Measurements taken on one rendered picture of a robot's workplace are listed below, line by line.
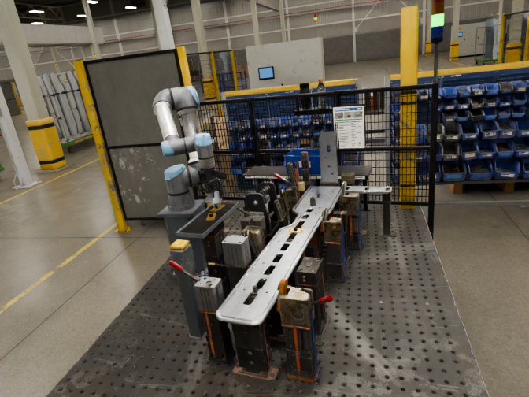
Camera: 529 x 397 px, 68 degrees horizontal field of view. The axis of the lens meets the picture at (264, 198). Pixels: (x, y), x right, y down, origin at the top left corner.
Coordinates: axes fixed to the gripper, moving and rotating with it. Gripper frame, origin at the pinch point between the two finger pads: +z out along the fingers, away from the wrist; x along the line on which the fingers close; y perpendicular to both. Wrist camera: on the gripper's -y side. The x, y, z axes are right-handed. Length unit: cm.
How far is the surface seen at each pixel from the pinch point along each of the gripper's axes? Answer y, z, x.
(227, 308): 47, 18, 39
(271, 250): 3.1, 17.9, 30.8
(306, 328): 39, 23, 66
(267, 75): -612, -18, -349
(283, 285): 38, 8, 59
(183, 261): 38.8, 8.1, 11.7
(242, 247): 18.9, 9.2, 27.4
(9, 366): 60, 118, -164
